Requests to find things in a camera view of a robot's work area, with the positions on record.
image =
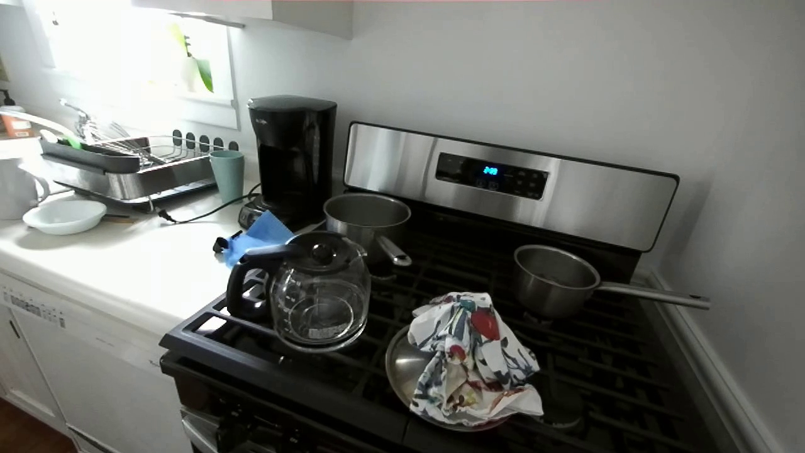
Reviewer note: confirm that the sink faucet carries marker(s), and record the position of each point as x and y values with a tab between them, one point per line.
79	114

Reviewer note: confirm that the glass coffee carafe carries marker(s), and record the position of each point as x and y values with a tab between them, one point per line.
318	293

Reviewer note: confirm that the black and steel stove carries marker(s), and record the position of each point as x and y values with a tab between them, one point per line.
588	201

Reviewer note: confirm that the white strip with dark holes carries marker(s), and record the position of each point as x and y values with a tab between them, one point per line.
197	142

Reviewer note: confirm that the white bowl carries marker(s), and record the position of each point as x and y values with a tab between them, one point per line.
64	216

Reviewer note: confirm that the blue cloth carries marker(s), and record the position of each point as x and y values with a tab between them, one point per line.
261	235

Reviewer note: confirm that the white framed window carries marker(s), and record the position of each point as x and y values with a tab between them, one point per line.
85	84

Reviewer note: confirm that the metal dish rack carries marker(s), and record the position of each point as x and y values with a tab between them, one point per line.
126	180

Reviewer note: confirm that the teal cup beside coffee maker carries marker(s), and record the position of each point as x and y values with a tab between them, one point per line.
228	177

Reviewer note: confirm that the patterned kitchen towel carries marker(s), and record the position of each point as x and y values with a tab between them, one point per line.
469	361

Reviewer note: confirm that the black coffee maker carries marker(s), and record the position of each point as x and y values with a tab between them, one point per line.
294	158

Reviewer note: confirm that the brown object by sink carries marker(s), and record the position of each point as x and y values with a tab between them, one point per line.
17	125

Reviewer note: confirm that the white pitcher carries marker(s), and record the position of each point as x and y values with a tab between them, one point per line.
17	190

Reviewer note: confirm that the small black object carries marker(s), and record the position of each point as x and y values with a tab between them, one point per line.
222	247

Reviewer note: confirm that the steel frying pan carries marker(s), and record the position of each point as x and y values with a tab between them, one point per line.
403	367

